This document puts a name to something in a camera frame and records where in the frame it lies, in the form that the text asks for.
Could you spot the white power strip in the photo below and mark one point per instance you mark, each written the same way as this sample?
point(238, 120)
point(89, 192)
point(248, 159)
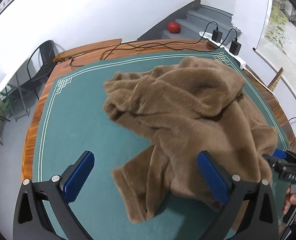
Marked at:
point(218, 45)

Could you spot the black power adapter far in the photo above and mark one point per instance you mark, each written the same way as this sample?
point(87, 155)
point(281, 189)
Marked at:
point(217, 36)

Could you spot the black power adapter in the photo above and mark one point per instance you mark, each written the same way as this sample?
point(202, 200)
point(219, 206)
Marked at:
point(235, 47)
point(217, 36)

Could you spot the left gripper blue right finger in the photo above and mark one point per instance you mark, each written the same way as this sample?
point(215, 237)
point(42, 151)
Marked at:
point(216, 177)

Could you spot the brown fleece sweater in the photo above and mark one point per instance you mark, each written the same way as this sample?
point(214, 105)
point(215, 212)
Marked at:
point(184, 109)

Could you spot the hanging scroll painting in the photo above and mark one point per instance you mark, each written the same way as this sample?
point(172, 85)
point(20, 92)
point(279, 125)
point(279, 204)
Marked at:
point(277, 44)

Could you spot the red ball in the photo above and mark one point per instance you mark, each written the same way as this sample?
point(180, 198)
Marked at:
point(173, 27)

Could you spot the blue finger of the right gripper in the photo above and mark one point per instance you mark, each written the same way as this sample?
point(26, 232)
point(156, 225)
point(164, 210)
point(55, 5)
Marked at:
point(279, 153)

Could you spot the black power adapter near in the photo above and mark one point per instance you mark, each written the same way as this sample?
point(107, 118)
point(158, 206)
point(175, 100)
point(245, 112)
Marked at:
point(235, 47)

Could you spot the wooden bench far side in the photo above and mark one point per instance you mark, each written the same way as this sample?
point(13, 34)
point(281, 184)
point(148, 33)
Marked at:
point(68, 54)

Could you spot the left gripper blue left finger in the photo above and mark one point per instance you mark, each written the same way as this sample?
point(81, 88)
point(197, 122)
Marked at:
point(75, 176)

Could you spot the green table mat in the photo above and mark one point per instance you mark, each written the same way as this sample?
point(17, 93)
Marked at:
point(74, 121)

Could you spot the white folding table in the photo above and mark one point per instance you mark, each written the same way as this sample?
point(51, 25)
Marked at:
point(11, 88)

